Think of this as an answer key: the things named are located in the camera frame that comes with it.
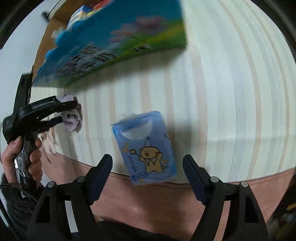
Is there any brown cardboard box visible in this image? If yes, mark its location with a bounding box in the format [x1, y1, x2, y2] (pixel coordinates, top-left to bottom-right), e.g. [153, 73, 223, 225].
[33, 0, 112, 77]

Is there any person left hand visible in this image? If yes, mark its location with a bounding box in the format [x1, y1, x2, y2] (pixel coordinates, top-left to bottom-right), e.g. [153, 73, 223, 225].
[0, 136, 43, 183]

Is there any blue tissue pack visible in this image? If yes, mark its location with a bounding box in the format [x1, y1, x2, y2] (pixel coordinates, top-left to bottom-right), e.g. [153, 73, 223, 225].
[111, 111, 177, 185]

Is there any blue green milk carton box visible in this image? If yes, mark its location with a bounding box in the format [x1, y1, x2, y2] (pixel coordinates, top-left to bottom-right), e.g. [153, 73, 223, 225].
[33, 1, 186, 87]

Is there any striped cat table mat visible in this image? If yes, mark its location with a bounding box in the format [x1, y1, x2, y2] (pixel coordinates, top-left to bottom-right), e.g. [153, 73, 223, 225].
[30, 0, 296, 235]

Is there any purple cloth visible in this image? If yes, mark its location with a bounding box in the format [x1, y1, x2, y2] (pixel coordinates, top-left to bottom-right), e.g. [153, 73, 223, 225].
[57, 94, 82, 132]

